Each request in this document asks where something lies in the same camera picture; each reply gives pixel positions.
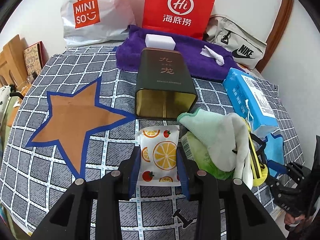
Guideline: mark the white spotted plush toy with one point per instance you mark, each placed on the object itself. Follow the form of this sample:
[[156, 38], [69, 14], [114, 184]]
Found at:
[[6, 99]]

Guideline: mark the white sponge block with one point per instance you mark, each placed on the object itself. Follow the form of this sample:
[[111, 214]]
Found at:
[[159, 42]]

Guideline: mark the crumpled white tissue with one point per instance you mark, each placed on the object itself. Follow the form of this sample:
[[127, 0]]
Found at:
[[207, 52]]

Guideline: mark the wooden headboard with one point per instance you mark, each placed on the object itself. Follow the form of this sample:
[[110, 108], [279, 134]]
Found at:
[[12, 68]]

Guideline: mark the brown star mat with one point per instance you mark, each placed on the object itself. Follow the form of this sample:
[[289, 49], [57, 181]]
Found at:
[[72, 119]]

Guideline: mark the beige Nike bag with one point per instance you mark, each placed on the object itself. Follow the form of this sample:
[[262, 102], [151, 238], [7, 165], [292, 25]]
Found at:
[[246, 49]]

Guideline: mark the green tea tissue pack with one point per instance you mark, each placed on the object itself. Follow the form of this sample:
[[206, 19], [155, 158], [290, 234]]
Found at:
[[196, 151]]

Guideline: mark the red Haidilao paper bag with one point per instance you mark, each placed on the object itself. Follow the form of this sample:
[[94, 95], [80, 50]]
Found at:
[[183, 17]]

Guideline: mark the yellow mesh pouch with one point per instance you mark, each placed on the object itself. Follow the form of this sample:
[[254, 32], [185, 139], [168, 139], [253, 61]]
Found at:
[[258, 160]]

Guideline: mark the person's right hand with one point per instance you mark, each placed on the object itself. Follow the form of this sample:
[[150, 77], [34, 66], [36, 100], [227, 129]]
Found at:
[[289, 219]]

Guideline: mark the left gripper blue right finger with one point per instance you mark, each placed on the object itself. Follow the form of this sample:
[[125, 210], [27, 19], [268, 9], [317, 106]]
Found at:
[[182, 172]]

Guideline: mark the dark green tin box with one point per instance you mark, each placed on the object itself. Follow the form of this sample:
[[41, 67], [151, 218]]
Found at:
[[164, 87]]

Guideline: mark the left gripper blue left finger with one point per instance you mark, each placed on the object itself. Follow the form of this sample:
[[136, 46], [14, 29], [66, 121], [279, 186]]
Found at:
[[134, 167]]

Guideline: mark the white and green cloth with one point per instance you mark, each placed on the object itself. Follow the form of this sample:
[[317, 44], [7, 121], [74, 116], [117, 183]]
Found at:
[[226, 138]]

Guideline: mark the fruit print tissue pack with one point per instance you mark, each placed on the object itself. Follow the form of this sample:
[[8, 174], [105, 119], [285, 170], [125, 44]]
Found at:
[[158, 156]]

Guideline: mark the blue tissue package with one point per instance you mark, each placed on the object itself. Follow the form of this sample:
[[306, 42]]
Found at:
[[249, 101]]

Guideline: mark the white Miniso plastic bag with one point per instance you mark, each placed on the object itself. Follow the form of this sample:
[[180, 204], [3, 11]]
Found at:
[[87, 22]]

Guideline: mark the patterned picture frame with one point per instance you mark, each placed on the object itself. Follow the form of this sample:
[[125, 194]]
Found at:
[[33, 58]]

